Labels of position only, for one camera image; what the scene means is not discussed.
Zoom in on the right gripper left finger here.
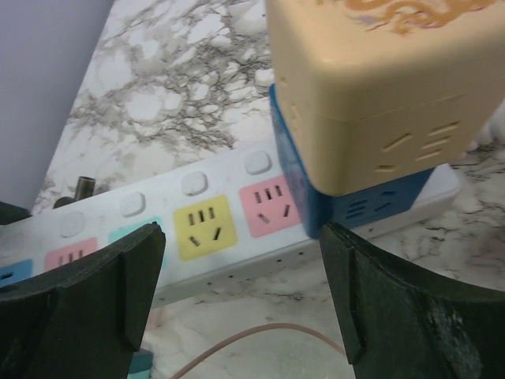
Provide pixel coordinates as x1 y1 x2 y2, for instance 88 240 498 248
1 223 166 378

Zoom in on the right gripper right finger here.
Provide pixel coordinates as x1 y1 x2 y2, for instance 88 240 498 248
320 223 504 379

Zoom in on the blue cube plug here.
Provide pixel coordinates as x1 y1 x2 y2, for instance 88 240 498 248
268 85 433 239

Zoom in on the white power strip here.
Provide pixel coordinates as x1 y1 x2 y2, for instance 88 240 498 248
0 138 462 309

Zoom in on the beige cube plug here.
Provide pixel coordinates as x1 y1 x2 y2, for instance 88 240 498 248
266 1 504 196

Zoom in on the teal charger plug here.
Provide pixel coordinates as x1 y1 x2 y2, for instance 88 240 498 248
127 349 153 379

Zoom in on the black hex key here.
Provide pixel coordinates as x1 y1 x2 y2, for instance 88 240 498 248
53 176 95 209

